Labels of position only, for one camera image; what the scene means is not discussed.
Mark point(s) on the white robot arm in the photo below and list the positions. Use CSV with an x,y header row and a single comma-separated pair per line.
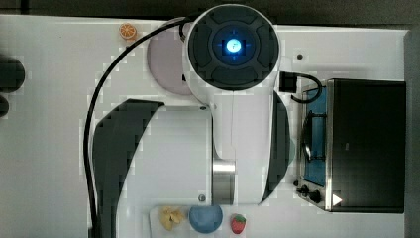
x,y
231,64

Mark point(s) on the pink round plate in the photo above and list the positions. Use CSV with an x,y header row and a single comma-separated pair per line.
x,y
165,62

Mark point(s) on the green mug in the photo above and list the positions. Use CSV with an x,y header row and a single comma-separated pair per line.
x,y
292,151

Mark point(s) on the blue bowl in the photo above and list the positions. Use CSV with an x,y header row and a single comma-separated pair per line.
x,y
205,219

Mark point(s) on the yellow toy food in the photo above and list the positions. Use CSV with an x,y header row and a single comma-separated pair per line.
x,y
170,217

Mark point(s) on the large red strawberry toy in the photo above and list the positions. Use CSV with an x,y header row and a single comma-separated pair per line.
x,y
238,223

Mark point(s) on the orange slice toy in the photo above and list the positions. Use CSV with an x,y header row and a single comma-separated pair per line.
x,y
127,31

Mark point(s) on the black toaster oven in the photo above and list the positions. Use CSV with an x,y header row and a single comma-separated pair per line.
x,y
352,146

